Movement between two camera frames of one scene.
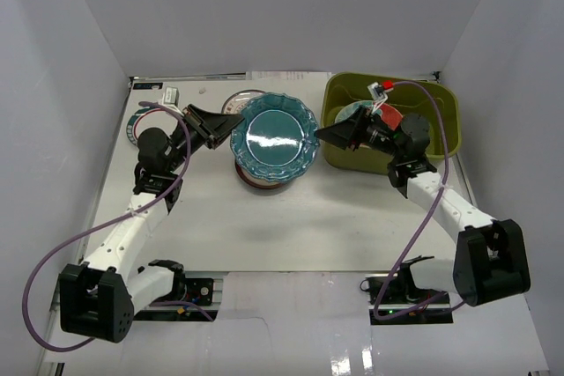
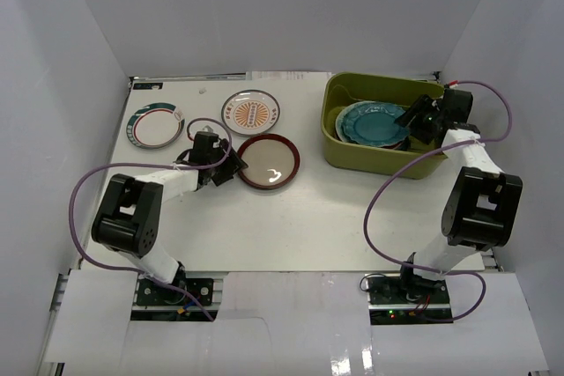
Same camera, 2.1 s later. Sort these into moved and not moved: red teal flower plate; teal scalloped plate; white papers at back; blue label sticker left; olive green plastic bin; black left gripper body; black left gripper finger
Moved: black left gripper finger; teal scalloped plate; black left gripper body; red teal flower plate
Not moved: blue label sticker left; white papers at back; olive green plastic bin
